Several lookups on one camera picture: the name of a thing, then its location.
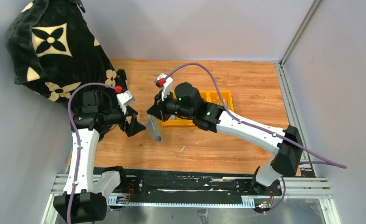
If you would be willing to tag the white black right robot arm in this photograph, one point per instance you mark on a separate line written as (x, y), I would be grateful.
(186, 102)

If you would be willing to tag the aluminium corner frame post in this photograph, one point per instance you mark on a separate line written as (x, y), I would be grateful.
(280, 66)

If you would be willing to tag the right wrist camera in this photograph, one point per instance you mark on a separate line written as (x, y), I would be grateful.
(165, 84)

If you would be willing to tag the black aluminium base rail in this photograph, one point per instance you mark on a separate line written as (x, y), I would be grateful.
(180, 189)

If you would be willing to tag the yellow left plastic bin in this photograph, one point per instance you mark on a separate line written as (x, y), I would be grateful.
(174, 122)

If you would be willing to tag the yellow middle plastic bin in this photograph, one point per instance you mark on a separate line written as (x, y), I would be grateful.
(203, 97)

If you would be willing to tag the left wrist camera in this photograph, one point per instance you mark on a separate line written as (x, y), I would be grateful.
(124, 100)

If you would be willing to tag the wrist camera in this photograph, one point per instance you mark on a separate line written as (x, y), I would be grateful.
(124, 100)
(165, 84)

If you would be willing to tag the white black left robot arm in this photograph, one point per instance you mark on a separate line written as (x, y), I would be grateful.
(80, 160)

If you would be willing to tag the black cream floral blanket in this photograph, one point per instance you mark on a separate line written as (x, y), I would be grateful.
(55, 55)

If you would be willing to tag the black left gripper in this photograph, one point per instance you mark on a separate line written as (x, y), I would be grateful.
(126, 117)

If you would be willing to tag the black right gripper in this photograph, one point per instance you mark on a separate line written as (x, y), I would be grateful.
(159, 109)

